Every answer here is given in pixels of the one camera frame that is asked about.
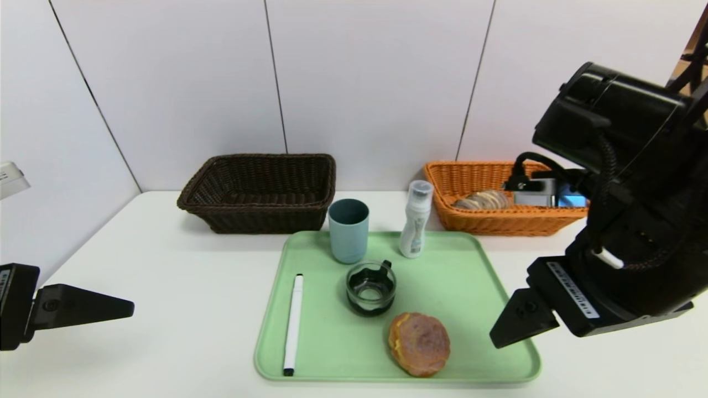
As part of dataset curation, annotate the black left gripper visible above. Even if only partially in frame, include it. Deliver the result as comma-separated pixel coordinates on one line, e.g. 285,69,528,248
0,263,135,351

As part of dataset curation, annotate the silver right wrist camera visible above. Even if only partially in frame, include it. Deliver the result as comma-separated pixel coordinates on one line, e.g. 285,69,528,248
512,177,588,209

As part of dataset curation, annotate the round orange bun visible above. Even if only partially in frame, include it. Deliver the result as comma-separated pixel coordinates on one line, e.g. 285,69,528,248
388,312,451,378

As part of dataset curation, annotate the glass jar with black holder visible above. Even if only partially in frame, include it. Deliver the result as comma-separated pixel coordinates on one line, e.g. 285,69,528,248
346,260,397,317

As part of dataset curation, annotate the white clear-capped bottle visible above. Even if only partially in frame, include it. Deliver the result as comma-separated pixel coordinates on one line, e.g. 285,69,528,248
399,180,434,259

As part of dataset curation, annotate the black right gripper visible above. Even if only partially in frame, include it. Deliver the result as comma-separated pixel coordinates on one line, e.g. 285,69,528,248
489,217,708,349

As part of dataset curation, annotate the white marker pen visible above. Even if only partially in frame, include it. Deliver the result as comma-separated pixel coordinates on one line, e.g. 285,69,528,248
283,274,304,377

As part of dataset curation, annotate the orange wicker basket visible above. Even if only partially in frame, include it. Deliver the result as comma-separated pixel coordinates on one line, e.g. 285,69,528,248
424,161,590,237

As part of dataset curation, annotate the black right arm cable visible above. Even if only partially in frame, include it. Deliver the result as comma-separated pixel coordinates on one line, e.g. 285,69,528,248
586,128,692,273

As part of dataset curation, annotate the dark brown wicker basket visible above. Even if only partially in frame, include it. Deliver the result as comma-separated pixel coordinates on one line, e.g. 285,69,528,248
177,154,337,234

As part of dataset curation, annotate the teal plastic cup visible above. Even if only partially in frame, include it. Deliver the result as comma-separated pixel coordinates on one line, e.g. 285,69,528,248
328,199,370,264

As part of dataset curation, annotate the light green plastic tray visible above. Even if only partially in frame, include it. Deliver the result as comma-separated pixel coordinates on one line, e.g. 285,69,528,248
254,231,542,384

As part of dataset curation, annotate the twisted brown striped bread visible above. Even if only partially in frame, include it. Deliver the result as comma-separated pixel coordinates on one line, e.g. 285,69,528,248
452,190,511,211

